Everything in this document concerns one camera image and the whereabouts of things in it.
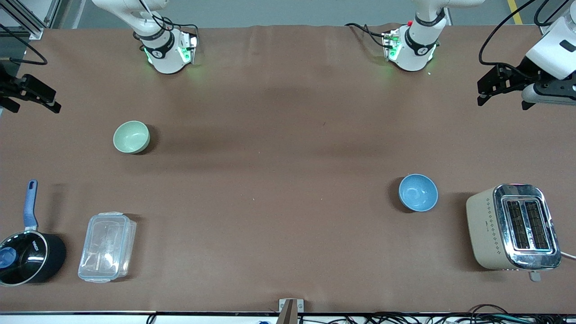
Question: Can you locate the brown table cover mat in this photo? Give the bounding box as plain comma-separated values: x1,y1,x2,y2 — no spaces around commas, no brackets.
0,24,576,314

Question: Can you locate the green bowl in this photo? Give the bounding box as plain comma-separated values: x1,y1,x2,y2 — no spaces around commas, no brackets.
113,121,150,154

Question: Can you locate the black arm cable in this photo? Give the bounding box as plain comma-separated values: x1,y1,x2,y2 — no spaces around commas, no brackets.
478,0,540,68
0,25,48,66

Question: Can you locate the beige chrome toaster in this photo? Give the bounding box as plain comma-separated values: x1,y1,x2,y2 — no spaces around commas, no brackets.
466,184,563,282

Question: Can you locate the metal mount bracket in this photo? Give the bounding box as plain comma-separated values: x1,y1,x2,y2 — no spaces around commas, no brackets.
279,299,304,324

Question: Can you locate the aluminium frame profile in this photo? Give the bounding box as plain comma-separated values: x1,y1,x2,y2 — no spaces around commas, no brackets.
0,0,61,40

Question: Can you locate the black saucepan blue handle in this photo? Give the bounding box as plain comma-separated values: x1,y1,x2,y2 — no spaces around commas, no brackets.
0,180,67,287

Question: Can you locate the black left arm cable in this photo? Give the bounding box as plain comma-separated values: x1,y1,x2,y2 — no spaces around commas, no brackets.
478,0,540,68

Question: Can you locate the black looped cable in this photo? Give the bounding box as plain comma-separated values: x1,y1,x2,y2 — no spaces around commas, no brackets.
468,304,511,316

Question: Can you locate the blue bowl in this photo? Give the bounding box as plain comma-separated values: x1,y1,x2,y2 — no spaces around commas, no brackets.
399,174,439,212

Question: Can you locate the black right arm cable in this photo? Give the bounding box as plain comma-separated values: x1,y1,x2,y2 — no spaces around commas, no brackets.
0,25,48,66

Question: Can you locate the black cable tangle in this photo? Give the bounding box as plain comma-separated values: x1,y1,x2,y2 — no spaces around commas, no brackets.
297,312,576,324

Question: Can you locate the clear plastic food container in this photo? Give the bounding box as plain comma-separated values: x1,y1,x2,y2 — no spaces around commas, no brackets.
78,212,137,284

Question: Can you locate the glass lid blue knob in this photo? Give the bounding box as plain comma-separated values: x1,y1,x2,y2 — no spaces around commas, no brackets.
0,231,48,285

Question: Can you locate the black left base cable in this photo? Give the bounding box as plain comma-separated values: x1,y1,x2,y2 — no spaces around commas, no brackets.
344,22,388,49

